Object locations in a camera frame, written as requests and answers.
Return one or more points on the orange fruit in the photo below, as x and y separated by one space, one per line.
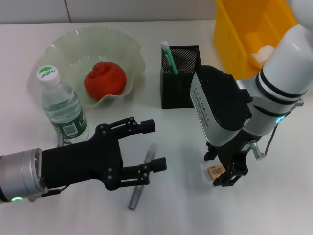
105 80

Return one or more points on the yellow plastic bin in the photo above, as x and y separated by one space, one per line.
232 36

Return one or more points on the grey pen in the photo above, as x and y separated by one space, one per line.
135 195

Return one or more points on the clear plastic water bottle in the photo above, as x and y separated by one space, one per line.
61 105

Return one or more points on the tan eraser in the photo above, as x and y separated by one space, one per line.
215 171

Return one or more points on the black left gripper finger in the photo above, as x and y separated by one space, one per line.
159 164

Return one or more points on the pale green glass fruit plate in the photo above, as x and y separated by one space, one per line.
73 46

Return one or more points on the black mesh pen holder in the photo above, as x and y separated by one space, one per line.
176 93

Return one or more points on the left gripper metal connector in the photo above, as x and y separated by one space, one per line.
62 141

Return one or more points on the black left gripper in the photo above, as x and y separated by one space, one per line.
80 161

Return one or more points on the white paper ball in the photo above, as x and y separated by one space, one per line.
261 55

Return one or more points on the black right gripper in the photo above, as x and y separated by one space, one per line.
232 156

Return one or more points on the green utility knife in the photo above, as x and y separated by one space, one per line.
170 58

